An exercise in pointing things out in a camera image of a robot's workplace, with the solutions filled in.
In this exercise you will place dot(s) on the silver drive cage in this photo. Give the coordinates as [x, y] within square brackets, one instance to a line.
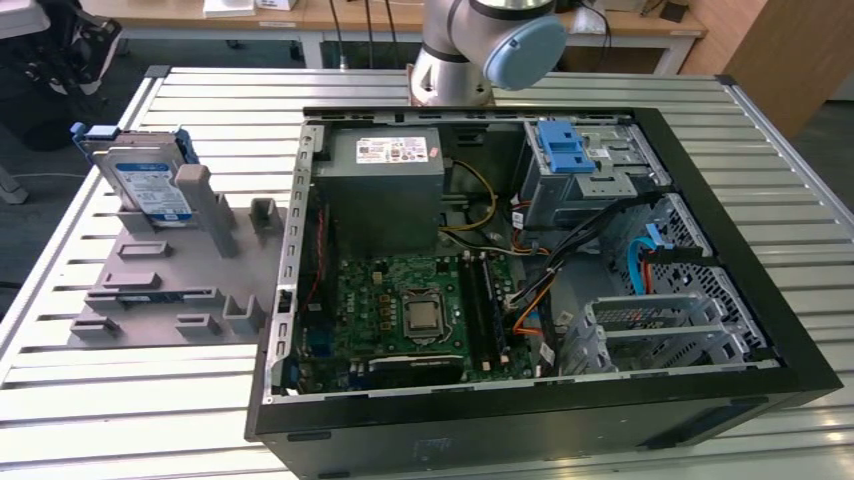
[568, 200]

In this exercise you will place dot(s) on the green motherboard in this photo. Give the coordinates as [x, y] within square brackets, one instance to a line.
[374, 280]

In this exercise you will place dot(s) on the silver CPU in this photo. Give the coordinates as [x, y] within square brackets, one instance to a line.
[424, 316]

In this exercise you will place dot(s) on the wooden cabinet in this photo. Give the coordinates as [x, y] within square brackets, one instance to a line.
[788, 50]

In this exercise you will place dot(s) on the CPU socket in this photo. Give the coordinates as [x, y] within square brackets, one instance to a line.
[428, 341]

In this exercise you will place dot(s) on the black waste bin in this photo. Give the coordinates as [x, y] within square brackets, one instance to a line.
[41, 125]

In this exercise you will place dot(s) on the grey desk foot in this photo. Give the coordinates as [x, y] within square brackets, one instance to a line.
[14, 192]

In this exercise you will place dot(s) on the silver box wrist camera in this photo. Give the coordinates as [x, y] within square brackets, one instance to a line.
[24, 20]

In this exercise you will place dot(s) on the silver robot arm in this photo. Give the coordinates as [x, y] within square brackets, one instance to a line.
[455, 30]

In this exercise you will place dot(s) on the black graphics card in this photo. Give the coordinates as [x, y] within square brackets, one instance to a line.
[414, 372]

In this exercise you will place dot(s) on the small labelled white box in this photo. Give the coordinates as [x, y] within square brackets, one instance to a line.
[277, 4]

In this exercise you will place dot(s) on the hard disk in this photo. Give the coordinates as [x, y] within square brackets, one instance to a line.
[150, 185]

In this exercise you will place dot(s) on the RAM stick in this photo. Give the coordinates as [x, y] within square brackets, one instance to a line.
[499, 325]
[150, 299]

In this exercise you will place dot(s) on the wooden desk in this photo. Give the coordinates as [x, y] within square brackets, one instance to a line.
[168, 15]
[668, 30]

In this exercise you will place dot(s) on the grey parts rack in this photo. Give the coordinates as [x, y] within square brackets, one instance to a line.
[174, 270]

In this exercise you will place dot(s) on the black RAM slot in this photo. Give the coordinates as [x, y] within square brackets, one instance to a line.
[476, 310]

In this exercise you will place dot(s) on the black PC case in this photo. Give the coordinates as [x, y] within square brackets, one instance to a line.
[468, 430]

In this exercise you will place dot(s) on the blue drive latch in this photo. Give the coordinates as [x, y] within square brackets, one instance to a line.
[564, 150]

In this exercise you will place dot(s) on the small black box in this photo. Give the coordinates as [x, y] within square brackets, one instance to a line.
[673, 12]

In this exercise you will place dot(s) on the grey power supply unit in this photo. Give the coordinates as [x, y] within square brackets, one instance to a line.
[381, 210]

